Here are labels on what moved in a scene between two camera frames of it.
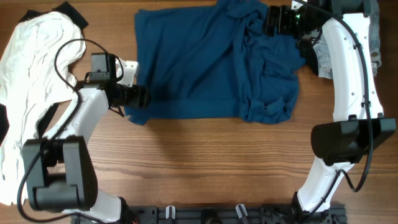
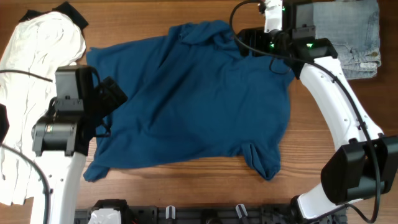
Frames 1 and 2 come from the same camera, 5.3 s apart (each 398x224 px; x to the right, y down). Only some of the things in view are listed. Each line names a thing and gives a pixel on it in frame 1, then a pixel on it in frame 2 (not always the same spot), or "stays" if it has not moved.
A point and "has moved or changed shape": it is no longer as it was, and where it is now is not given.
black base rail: [334, 213] stays
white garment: [34, 73] stays
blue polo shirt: [216, 60] has moved or changed shape
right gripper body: [295, 23] to [272, 42]
